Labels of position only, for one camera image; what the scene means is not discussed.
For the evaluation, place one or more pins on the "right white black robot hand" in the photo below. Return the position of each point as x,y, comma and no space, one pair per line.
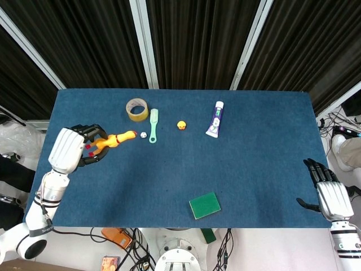
334,197

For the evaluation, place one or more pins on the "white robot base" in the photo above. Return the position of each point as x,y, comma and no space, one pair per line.
177,251

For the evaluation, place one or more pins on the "mini soccer ball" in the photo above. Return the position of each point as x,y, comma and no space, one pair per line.
143,135

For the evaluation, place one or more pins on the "blue table cloth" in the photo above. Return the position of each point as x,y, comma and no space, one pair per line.
180,169

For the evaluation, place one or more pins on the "clear yellow tape roll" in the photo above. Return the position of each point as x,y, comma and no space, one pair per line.
138,115

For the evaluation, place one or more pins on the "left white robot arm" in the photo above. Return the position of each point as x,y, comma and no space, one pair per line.
36,214

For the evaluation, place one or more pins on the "green yellow sponge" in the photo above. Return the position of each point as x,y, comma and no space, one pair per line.
204,205

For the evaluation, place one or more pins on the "orange device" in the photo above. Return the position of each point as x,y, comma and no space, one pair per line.
117,238

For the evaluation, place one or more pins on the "mint green brush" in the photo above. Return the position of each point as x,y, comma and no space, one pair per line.
153,121

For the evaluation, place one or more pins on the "white frame post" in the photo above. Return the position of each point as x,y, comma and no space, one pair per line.
338,100
34,53
145,45
251,45

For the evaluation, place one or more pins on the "colourful small box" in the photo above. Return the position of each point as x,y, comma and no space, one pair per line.
110,264

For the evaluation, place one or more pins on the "beige trouser leg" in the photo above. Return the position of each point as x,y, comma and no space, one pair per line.
352,151

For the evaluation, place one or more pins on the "dark curtain panel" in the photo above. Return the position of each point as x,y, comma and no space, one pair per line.
200,42
19,84
310,45
84,36

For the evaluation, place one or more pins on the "green block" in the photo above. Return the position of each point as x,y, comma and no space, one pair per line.
208,235

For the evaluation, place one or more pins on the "purple white toothpaste tube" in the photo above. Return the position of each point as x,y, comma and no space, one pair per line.
215,124

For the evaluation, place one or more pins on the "clear plastic bag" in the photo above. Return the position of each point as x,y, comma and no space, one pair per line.
19,138

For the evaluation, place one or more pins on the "small yellow rubber duck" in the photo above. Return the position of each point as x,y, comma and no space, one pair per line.
181,125

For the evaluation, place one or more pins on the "yellow rubber chicken toy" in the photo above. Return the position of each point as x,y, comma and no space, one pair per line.
115,139

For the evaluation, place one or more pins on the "black power strip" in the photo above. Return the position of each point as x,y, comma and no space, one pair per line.
345,130

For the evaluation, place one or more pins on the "black monitor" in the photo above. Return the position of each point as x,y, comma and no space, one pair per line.
352,105

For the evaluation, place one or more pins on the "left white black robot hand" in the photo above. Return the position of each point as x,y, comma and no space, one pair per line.
66,149

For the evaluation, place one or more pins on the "brown cardboard box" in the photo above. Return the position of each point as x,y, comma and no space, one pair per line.
34,266

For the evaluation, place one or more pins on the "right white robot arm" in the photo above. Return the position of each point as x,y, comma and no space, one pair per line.
347,245

